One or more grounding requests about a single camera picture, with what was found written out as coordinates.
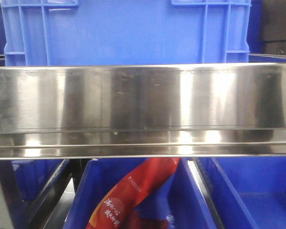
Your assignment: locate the blue bin lower centre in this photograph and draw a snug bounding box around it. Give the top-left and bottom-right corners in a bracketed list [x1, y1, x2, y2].
[63, 158, 216, 229]

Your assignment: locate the stainless steel shelf rail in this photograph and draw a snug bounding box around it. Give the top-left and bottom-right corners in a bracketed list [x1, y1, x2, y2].
[0, 63, 286, 159]

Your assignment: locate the blue bin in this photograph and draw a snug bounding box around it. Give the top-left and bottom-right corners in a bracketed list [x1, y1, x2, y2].
[63, 158, 216, 229]
[198, 156, 286, 229]

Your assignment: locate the large blue crate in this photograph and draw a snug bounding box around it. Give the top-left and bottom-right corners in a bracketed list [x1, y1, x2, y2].
[1, 0, 251, 66]

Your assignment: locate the red snack package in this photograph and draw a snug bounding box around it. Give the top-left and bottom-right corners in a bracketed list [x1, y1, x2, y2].
[86, 157, 180, 229]

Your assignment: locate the blue bin lower right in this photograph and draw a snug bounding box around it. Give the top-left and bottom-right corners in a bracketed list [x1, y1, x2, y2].
[198, 156, 286, 229]

